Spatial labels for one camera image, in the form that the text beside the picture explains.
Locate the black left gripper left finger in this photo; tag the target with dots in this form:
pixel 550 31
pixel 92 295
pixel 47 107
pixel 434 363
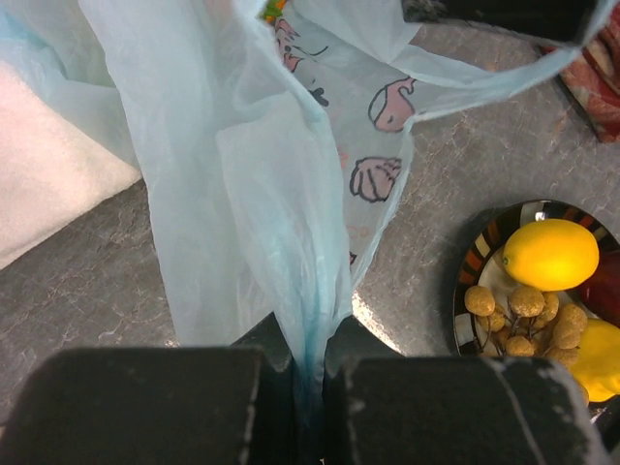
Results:
pixel 222 405

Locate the light blue plastic bag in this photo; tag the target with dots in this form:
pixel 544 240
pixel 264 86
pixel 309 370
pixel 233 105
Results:
pixel 274 154

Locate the dark rimmed beige plate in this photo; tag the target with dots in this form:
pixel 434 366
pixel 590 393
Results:
pixel 483 258

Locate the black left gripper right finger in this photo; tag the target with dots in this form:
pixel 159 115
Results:
pixel 385 408

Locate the red plaid cloth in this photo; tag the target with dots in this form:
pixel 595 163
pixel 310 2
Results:
pixel 593 81

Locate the yellow fake berry bunch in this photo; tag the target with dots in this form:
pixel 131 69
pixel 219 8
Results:
pixel 531 324

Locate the white folded cloth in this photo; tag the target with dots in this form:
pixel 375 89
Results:
pixel 51 172

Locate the yellow fake lemon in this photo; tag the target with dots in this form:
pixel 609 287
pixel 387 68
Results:
pixel 551 255

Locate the dark red fake apple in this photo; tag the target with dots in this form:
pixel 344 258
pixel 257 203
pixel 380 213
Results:
pixel 600 292

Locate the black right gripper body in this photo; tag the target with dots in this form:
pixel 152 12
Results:
pixel 555 22

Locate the yellow fake pear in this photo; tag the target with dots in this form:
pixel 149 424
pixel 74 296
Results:
pixel 597 365

